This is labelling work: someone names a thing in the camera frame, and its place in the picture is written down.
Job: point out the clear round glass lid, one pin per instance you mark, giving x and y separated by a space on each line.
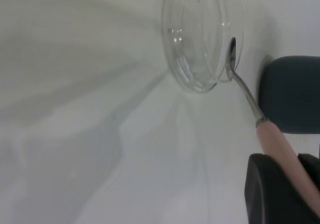
197 46

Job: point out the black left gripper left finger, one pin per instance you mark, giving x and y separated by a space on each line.
270 196

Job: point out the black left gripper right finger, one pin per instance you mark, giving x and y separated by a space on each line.
312 166

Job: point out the dark blue-grey ceramic mug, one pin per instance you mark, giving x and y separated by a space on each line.
292 93

